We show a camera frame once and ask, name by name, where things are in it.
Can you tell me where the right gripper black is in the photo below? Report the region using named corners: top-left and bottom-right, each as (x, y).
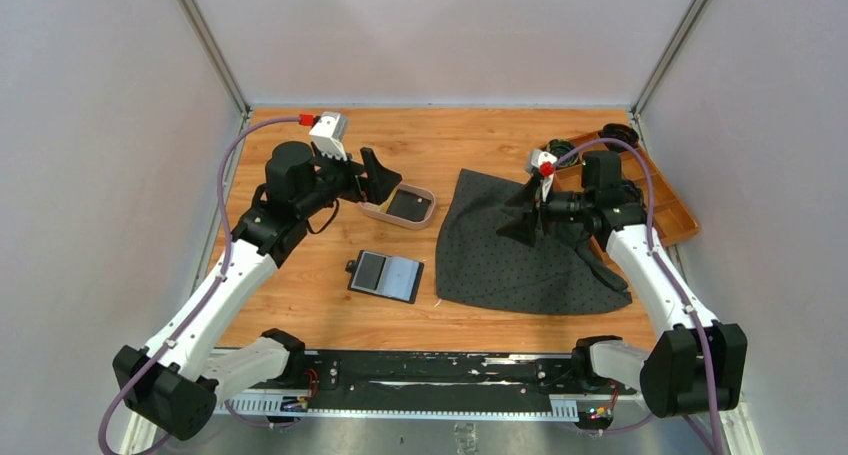
top-left (496, 176), bottom-right (594, 247)

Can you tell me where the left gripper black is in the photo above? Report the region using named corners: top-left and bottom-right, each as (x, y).
top-left (296, 143), bottom-right (400, 219)

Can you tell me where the black leather card holder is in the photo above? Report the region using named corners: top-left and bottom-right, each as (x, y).
top-left (345, 250), bottom-right (425, 304)

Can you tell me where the black credit card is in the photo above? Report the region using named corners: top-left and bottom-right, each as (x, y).
top-left (350, 251), bottom-right (387, 293)

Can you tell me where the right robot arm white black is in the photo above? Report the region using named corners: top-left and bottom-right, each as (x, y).
top-left (497, 149), bottom-right (748, 418)

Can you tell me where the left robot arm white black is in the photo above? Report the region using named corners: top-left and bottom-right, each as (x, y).
top-left (113, 141), bottom-right (402, 441)

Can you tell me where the dark grey dotted cloth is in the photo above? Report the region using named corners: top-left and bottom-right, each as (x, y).
top-left (435, 169), bottom-right (633, 315)

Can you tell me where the coiled black belt top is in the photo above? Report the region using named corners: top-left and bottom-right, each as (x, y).
top-left (599, 123), bottom-right (640, 148)

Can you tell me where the brown wooden compartment tray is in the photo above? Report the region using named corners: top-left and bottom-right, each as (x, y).
top-left (553, 130), bottom-right (700, 247)

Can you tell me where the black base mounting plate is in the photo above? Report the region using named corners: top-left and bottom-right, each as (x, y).
top-left (244, 350), bottom-right (640, 420)

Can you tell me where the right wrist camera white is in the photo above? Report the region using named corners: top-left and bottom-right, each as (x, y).
top-left (525, 149), bottom-right (558, 203)

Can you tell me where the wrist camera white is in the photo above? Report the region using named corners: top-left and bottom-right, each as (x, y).
top-left (525, 149), bottom-right (558, 203)
top-left (309, 111), bottom-right (349, 161)

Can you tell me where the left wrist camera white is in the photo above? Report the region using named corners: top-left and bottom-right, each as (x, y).
top-left (309, 111), bottom-right (349, 161)

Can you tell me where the aluminium frame rail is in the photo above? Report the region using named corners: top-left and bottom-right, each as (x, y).
top-left (119, 347), bottom-right (763, 455)

